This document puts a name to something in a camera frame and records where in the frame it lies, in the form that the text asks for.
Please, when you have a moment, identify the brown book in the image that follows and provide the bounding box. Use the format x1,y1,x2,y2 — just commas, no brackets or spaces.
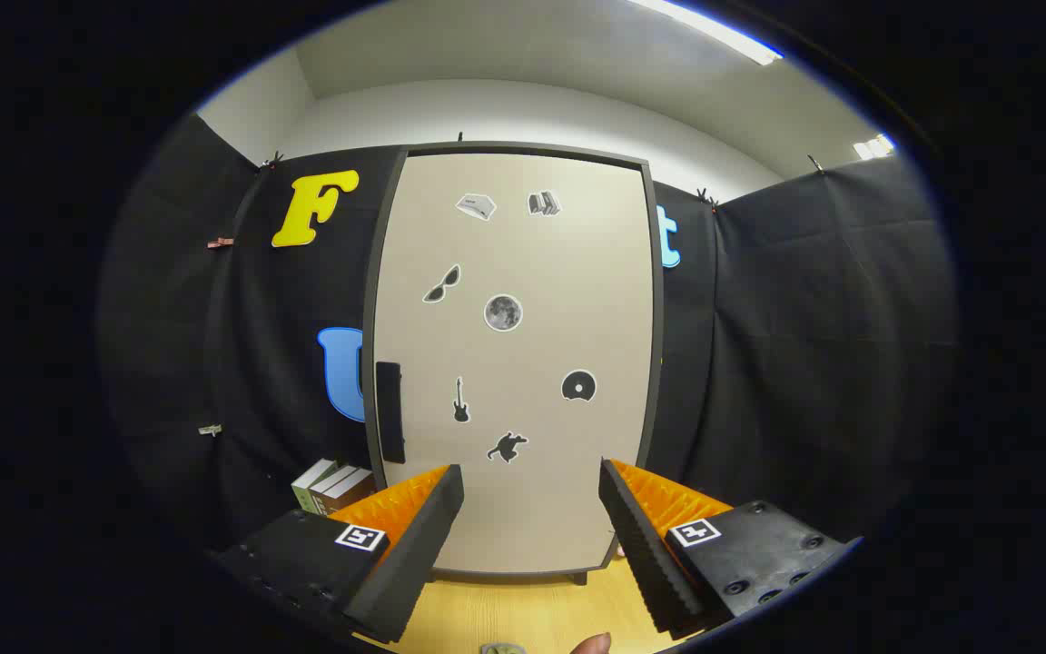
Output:
319,466,377,516

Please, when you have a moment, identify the long ceiling light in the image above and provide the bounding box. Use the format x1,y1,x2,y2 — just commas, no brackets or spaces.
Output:
630,0,784,66

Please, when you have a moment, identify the black backdrop cloth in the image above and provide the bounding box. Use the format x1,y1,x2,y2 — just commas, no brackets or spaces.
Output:
98,114,955,564

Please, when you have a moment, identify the beige cabinet door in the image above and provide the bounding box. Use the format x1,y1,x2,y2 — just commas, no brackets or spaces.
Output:
373,152,656,575

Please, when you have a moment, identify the black door handle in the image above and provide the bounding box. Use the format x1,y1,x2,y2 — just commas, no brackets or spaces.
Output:
375,361,407,465

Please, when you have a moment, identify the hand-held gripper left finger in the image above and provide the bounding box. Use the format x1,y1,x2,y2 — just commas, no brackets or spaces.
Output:
210,463,467,646

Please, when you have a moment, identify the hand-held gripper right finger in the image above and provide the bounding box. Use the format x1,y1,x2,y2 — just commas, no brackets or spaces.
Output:
598,457,864,637

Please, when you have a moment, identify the grey cabinet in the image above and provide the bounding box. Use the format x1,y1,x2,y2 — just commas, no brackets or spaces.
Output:
361,141,666,587

